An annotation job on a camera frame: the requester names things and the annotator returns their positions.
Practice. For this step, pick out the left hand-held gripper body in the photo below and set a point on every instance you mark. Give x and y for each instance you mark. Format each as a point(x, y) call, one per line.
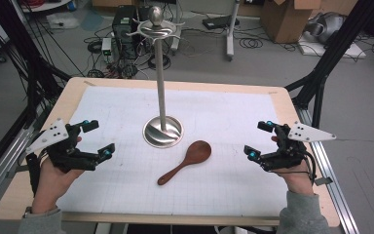
point(50, 136)

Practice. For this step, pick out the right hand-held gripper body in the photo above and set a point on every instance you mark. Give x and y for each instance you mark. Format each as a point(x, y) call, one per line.
point(308, 134)

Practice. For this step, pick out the brown wooden spoon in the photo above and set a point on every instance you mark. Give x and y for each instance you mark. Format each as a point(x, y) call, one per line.
point(198, 152)

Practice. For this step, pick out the silver metal hook stand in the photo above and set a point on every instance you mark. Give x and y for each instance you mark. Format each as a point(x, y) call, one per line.
point(160, 81)

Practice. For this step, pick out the person's right hand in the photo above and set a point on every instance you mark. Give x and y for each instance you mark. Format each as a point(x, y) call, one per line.
point(298, 182)

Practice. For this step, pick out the person's left hand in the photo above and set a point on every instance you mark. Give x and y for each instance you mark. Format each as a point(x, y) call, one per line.
point(50, 188)

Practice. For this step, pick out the black table clip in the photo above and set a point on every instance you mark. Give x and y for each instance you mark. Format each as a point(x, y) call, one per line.
point(323, 181)
point(16, 169)

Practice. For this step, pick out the white grid paper mat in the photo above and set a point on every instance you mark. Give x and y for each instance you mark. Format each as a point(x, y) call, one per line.
point(207, 188)

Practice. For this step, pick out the small white box device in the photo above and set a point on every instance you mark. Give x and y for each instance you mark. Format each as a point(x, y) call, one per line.
point(106, 47)

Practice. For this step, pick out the white flat board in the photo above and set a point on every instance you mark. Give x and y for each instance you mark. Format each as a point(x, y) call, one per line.
point(350, 50)

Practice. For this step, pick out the black computer tower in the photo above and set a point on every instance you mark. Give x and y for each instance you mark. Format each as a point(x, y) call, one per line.
point(123, 29)

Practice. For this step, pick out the white stand pole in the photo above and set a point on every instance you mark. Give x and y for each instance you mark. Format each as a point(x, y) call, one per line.
point(232, 29)

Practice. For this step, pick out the large cardboard box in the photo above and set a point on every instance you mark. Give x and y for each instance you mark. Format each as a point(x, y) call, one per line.
point(285, 19)

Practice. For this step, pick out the grey bag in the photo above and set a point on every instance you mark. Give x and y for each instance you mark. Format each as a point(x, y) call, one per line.
point(328, 26)

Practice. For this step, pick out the black flat device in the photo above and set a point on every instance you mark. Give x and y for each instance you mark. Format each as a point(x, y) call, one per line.
point(217, 22)

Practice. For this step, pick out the aluminium rail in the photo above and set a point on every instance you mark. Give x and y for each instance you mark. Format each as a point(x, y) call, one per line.
point(0, 175)
point(334, 191)

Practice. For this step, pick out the black metal frame strut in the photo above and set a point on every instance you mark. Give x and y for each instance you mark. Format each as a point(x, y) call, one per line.
point(337, 48)
point(19, 58)

